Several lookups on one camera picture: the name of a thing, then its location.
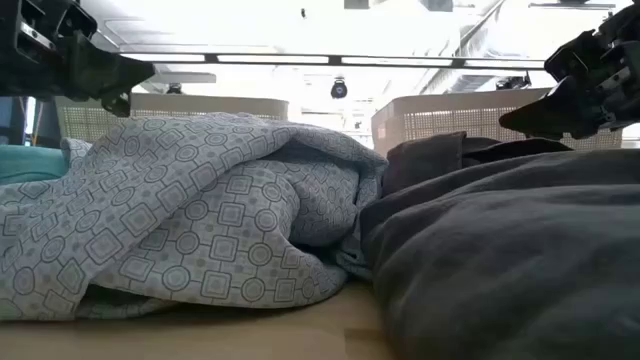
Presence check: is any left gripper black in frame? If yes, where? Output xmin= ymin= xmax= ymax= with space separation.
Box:
xmin=0 ymin=0 xmax=156 ymax=119

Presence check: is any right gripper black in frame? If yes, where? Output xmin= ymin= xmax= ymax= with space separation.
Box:
xmin=498 ymin=2 xmax=640 ymax=141

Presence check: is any navy garment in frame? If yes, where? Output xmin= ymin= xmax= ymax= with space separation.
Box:
xmin=462 ymin=136 xmax=574 ymax=169

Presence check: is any white plastic laundry basket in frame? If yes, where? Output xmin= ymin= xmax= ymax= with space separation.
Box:
xmin=54 ymin=93 xmax=290 ymax=144
xmin=370 ymin=87 xmax=624 ymax=157

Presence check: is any teal cloth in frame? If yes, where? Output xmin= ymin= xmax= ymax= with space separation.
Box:
xmin=0 ymin=144 xmax=69 ymax=185

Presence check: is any light blue patterned garment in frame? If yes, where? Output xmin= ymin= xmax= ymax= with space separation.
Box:
xmin=0 ymin=112 xmax=389 ymax=321

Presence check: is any black garment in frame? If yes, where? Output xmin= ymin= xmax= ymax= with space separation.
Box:
xmin=382 ymin=131 xmax=469 ymax=199

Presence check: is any dark grey garment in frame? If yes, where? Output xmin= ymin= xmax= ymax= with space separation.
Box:
xmin=359 ymin=148 xmax=640 ymax=360

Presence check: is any black overhead frame bar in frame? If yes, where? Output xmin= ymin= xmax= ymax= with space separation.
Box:
xmin=119 ymin=52 xmax=546 ymax=70

